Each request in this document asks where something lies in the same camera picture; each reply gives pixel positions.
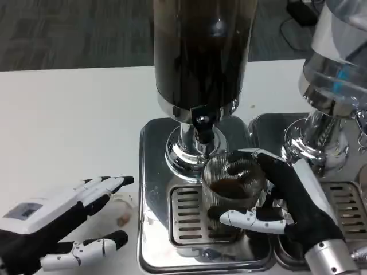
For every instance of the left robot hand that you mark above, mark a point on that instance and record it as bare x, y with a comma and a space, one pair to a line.
37, 217

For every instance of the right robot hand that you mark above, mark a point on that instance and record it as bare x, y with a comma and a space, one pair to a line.
298, 206

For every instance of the clear ribbed glass cup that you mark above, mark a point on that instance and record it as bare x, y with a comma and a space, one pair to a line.
223, 189

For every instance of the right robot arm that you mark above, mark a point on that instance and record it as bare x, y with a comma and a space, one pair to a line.
332, 257

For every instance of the steel tray grid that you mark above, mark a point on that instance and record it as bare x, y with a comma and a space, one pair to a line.
186, 217
349, 209

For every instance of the steel drip tray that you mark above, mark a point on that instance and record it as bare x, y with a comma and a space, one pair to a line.
266, 131
155, 200

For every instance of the steel dispenser tap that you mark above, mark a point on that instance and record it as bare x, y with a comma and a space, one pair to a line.
362, 123

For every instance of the black dispenser tap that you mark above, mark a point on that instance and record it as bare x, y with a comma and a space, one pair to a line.
202, 121

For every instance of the clear drink dispenser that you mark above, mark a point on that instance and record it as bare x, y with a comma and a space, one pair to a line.
329, 80

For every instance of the dark drink dispenser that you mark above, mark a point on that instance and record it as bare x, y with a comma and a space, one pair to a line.
200, 51

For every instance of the black box on floor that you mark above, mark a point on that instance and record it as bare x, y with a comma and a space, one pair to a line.
304, 11

